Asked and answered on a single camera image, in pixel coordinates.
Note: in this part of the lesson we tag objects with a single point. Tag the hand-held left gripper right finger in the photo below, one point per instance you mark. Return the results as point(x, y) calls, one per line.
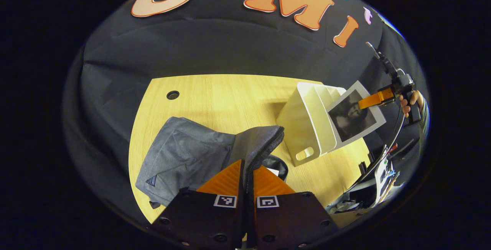
point(291, 223)

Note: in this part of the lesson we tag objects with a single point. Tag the white bookshelf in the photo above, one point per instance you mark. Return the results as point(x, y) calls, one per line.
point(303, 119)

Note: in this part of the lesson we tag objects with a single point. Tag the small black device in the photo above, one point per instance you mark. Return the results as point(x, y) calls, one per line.
point(363, 167)

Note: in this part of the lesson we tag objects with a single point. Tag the grey schoolbag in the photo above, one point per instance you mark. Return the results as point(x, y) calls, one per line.
point(184, 154)

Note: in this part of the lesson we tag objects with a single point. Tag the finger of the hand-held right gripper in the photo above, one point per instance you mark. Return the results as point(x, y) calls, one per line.
point(378, 98)

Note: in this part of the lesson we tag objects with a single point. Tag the grey picture cover book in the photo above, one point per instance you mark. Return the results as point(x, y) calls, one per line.
point(353, 119)

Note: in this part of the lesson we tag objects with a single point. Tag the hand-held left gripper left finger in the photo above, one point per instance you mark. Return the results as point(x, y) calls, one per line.
point(199, 223)

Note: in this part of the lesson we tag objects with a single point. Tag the white printed papers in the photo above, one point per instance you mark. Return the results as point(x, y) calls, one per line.
point(383, 173)

